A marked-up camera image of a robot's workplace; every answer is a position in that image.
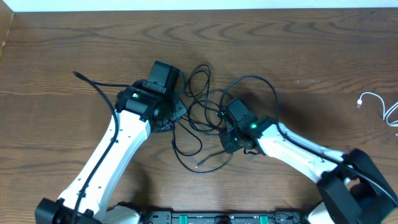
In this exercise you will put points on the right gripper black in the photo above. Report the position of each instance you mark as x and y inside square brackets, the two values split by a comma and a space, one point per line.
[229, 143]

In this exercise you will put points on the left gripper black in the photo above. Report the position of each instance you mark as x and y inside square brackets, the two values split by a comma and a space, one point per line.
[175, 109]

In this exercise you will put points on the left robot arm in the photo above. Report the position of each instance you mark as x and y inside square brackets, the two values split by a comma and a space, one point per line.
[146, 106]

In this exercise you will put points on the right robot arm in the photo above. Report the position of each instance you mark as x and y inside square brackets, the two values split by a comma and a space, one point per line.
[352, 188]

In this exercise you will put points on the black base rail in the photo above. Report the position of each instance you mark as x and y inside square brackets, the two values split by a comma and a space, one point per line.
[168, 217]

